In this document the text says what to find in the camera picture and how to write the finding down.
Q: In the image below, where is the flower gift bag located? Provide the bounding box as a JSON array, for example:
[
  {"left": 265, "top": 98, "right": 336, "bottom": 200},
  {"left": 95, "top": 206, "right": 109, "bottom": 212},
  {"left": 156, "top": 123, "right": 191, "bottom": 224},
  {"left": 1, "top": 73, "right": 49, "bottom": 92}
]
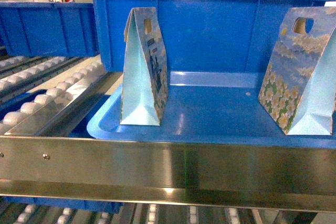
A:
[
  {"left": 120, "top": 7, "right": 169, "bottom": 126},
  {"left": 258, "top": 6, "right": 335, "bottom": 135}
]

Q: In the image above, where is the white roller conveyor track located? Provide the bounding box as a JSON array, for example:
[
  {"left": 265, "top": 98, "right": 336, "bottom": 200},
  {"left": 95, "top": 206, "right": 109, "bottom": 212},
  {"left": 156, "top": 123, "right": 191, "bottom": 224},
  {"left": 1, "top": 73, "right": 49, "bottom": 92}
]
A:
[{"left": 1, "top": 60, "right": 104, "bottom": 136}]

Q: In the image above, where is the shallow blue plastic tray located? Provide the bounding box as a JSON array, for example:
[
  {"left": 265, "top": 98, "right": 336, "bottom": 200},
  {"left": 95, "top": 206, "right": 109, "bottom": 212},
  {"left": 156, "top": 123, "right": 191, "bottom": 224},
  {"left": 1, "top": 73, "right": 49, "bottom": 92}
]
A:
[{"left": 87, "top": 72, "right": 335, "bottom": 149}]

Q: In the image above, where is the large blue plastic bin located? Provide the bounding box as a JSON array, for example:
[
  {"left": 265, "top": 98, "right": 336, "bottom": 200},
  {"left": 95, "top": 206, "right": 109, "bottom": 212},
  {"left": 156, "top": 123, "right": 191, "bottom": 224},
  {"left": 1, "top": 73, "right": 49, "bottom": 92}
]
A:
[{"left": 93, "top": 0, "right": 335, "bottom": 72}]

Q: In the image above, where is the blue bin left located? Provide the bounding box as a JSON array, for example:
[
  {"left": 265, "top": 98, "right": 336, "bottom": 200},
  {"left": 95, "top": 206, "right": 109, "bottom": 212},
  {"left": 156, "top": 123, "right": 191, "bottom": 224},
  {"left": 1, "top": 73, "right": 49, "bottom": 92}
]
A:
[{"left": 1, "top": 2, "right": 99, "bottom": 57}]

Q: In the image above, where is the stainless steel shelf rail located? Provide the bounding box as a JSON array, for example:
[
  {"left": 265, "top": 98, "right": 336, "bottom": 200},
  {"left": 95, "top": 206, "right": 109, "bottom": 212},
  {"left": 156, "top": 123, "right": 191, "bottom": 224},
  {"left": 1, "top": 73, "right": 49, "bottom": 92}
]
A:
[{"left": 1, "top": 136, "right": 335, "bottom": 212}]

